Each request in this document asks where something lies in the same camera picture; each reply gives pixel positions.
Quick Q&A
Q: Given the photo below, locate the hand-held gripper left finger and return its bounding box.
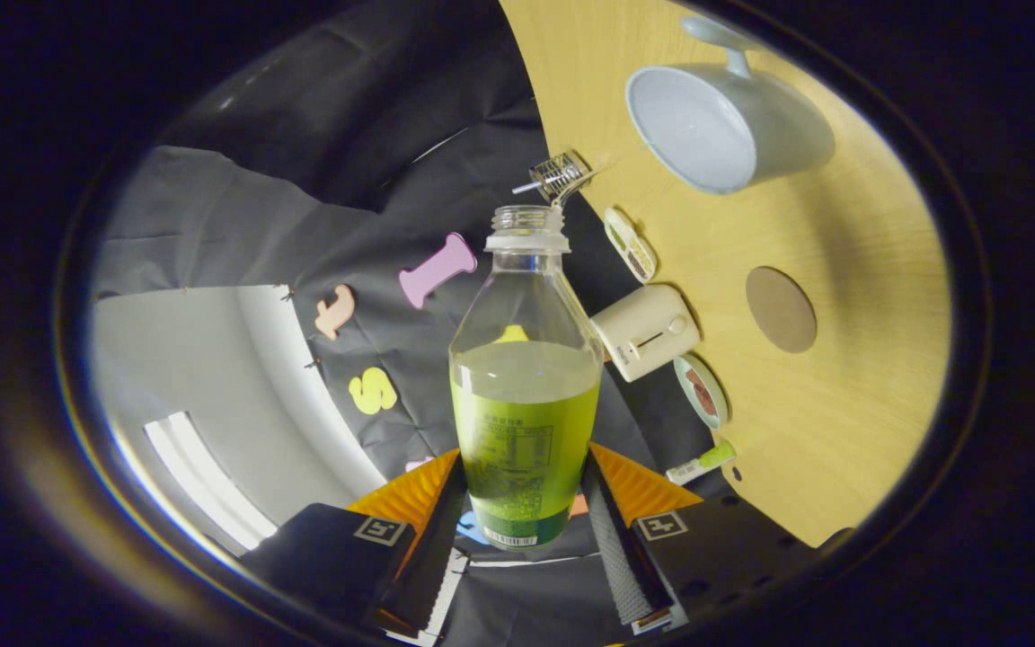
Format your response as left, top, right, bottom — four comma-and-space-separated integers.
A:
239, 448, 469, 643

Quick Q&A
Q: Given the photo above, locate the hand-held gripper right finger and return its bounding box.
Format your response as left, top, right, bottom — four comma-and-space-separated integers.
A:
582, 440, 819, 636

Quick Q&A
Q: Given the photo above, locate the clear juice bottle green label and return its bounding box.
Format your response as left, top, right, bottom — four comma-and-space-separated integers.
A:
448, 205, 605, 551

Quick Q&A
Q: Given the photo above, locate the round brown coaster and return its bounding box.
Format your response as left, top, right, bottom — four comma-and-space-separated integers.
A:
745, 266, 818, 354

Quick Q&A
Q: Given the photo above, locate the white cup with handle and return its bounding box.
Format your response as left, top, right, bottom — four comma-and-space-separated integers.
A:
625, 15, 837, 196

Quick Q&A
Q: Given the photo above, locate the small white green bottle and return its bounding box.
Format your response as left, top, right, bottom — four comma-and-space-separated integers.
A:
666, 440, 738, 486

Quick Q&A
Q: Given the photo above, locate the pale green plate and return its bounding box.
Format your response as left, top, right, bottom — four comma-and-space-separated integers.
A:
673, 353, 730, 430

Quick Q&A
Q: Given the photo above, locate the brown bread piece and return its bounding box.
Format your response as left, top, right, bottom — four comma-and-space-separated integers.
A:
686, 368, 718, 416

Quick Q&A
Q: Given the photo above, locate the white toaster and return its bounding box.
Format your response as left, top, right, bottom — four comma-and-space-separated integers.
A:
589, 284, 701, 383

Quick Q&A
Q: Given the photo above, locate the ceiling light panel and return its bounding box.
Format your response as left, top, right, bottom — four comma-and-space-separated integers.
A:
142, 412, 278, 551

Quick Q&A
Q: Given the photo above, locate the white divided snack tray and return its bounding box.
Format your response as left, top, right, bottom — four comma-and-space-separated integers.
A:
604, 208, 658, 284

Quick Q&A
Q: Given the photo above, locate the wooden table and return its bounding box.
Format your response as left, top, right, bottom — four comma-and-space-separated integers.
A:
500, 0, 951, 547

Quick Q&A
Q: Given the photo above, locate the wire mesh holder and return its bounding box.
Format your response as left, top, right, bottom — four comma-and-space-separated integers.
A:
529, 149, 595, 208

